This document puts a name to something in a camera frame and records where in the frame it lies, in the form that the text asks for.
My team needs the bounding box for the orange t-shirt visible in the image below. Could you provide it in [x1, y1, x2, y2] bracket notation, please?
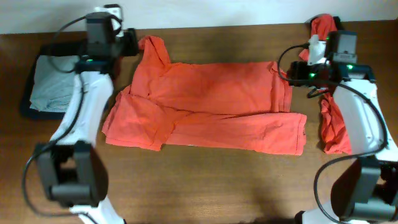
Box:
[102, 35, 307, 156]

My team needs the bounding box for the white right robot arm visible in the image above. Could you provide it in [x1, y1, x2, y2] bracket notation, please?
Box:
[288, 62, 397, 223]

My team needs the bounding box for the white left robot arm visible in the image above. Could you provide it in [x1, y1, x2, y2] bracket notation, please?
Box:
[29, 28, 139, 223]

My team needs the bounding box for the black garment under red one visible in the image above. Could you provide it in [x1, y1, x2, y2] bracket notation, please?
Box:
[333, 16, 345, 30]

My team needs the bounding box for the folded dark navy garment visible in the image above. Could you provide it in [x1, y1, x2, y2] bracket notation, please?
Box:
[19, 41, 83, 120]

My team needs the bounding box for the red garment with white letters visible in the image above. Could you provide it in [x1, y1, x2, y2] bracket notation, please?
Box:
[310, 14, 352, 154]

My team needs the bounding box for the folded grey garment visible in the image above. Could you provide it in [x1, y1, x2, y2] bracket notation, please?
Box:
[29, 55, 75, 113]

